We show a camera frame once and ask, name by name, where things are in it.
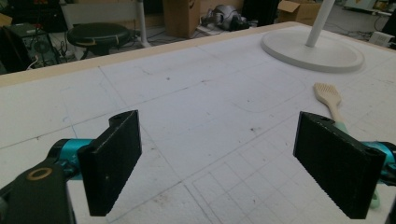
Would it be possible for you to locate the beige silicone basting brush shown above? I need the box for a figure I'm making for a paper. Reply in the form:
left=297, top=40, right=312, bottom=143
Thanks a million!
left=312, top=81, right=381, bottom=210

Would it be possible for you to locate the open brown cardboard box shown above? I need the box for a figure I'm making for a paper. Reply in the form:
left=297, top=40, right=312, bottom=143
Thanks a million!
left=276, top=0, right=322, bottom=27

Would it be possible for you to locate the white lamp pole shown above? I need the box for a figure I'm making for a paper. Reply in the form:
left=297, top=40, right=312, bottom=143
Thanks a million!
left=304, top=0, right=336, bottom=49

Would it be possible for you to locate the black computer case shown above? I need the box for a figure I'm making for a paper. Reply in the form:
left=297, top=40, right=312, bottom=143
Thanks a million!
left=2, top=22, right=62, bottom=73

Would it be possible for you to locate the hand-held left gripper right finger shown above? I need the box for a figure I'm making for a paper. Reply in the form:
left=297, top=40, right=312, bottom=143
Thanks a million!
left=292, top=111, right=396, bottom=220

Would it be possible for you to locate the tall brown cardboard box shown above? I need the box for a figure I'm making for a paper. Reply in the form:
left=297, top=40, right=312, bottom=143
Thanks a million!
left=162, top=0, right=202, bottom=39

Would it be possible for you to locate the white power strip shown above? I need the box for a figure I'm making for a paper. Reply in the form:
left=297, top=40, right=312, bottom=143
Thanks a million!
left=369, top=31, right=396, bottom=49

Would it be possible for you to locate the white round lamp base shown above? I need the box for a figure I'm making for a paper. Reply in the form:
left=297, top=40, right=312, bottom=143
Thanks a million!
left=261, top=30, right=365, bottom=74

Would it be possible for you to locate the black round stool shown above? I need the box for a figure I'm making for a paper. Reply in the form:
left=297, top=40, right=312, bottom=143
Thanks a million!
left=66, top=21, right=132, bottom=60

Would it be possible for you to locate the grey backpack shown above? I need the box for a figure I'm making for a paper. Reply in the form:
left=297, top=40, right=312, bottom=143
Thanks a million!
left=201, top=4, right=250, bottom=32

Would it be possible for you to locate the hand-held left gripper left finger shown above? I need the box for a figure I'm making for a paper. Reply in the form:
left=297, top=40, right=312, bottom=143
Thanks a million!
left=48, top=109, right=143, bottom=217

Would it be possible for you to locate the white stand pole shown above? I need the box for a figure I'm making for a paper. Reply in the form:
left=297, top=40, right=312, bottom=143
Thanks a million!
left=134, top=0, right=152, bottom=49

